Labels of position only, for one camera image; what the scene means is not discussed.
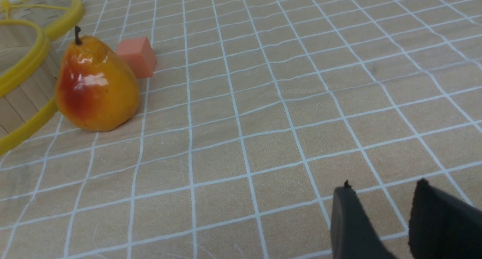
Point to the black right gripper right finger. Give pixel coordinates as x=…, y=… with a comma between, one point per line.
x=442, y=226

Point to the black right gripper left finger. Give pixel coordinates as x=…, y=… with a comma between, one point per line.
x=352, y=233

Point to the bamboo steamer lid yellow rim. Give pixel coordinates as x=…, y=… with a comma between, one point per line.
x=56, y=17

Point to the bamboo steamer tray yellow rim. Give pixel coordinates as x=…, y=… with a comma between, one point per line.
x=28, y=75

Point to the checkered beige tablecloth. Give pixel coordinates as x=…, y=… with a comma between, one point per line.
x=256, y=111

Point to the salmon orange cube block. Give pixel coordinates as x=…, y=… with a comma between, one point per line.
x=139, y=56

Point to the orange yellow toy pear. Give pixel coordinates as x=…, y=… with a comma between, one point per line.
x=95, y=89

